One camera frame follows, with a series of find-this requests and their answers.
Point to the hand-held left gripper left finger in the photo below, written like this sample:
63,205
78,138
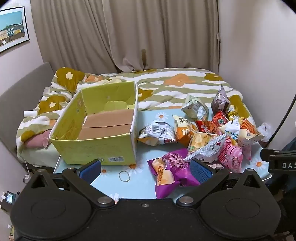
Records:
90,171

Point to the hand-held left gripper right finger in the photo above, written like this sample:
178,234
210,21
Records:
200,172

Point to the yellow-green cardboard box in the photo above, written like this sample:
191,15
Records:
92,146

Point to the purple chip bag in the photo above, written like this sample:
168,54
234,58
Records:
172,168

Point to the red snack bag green lettering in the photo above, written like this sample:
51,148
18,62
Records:
220,120

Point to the silver yellow chip bag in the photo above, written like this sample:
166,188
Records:
205,144

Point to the pink snack bag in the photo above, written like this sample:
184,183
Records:
231,157

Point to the rubber band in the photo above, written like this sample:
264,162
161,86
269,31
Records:
124,176

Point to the white plastic bag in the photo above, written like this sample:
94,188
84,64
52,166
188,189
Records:
265,131

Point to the orange and white chip bag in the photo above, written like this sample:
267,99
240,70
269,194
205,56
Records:
185,131

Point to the red snack bag white lettering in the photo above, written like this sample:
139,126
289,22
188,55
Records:
204,127

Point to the white and orange snack bag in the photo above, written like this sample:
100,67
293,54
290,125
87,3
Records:
245,133

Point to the pile of snack bags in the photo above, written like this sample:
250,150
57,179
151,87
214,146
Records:
141,160

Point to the white barcode snack bag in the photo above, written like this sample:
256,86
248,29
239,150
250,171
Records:
157,133

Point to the pink plush pillow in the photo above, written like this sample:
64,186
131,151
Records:
35,140

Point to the pale green snack bag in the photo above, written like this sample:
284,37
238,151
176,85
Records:
195,107

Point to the gold yellow snack bag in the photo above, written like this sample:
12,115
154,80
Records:
232,115

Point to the mauve snack bag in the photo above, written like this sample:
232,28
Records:
220,102

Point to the small screen device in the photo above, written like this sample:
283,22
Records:
10,198

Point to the floral striped blanket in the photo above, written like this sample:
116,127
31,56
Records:
175,88

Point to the grey upholstered headboard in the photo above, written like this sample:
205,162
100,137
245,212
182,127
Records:
20,92

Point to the beige curtain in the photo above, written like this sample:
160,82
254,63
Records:
127,32

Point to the framed wall picture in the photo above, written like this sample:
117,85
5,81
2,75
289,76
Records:
12,29

